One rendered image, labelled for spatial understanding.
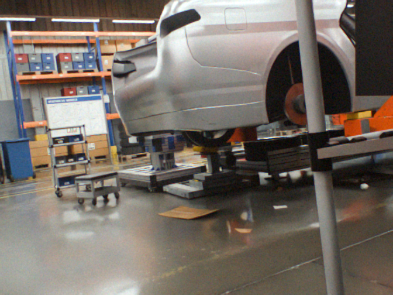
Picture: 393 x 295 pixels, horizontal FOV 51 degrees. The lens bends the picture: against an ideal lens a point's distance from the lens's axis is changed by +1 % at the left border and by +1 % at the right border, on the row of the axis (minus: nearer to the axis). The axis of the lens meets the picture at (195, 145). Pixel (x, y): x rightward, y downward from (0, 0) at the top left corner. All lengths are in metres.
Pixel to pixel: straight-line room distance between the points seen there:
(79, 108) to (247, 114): 8.24
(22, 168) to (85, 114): 2.01
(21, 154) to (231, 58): 7.97
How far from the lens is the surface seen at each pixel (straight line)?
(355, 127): 3.47
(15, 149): 10.22
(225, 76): 2.76
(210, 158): 4.59
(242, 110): 2.80
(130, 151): 12.03
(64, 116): 10.66
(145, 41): 5.74
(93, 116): 10.83
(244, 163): 5.10
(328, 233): 0.72
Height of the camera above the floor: 0.80
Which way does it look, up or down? 3 degrees down
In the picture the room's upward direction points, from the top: 7 degrees counter-clockwise
